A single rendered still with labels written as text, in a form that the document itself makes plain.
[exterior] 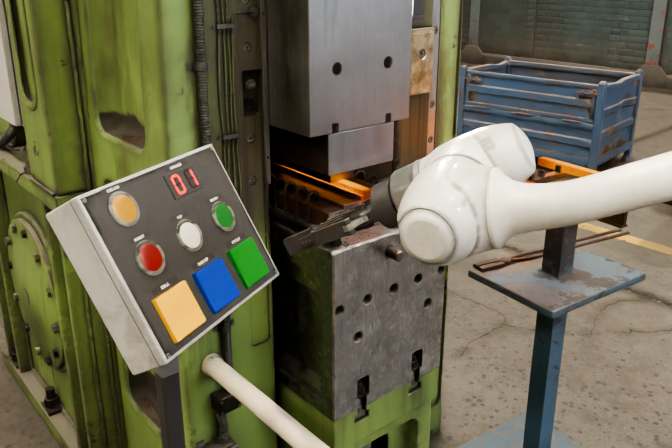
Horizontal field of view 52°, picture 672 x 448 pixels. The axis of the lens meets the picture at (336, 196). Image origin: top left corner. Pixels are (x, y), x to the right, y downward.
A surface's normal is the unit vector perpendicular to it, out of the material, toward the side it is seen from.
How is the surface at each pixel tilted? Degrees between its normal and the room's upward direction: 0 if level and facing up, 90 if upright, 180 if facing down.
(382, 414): 90
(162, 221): 60
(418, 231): 96
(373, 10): 90
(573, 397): 0
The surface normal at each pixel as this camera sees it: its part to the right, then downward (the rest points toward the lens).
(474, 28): -0.74, 0.22
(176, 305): 0.78, -0.35
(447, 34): 0.64, 0.25
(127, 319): -0.43, 0.29
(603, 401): 0.00, -0.95
